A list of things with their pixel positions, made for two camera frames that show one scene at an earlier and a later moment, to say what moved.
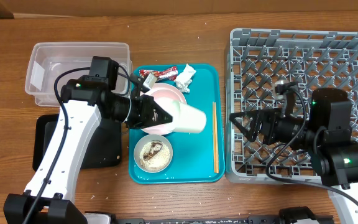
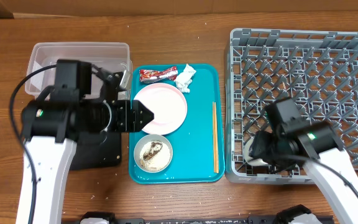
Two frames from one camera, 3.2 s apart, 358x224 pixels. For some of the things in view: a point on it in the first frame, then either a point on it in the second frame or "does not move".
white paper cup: [186, 118] to [248, 156]
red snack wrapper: [169, 73] does not move
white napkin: [184, 79] does not move
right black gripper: [268, 116] to [259, 151]
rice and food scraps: [154, 155] does not move
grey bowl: [153, 154] does not move
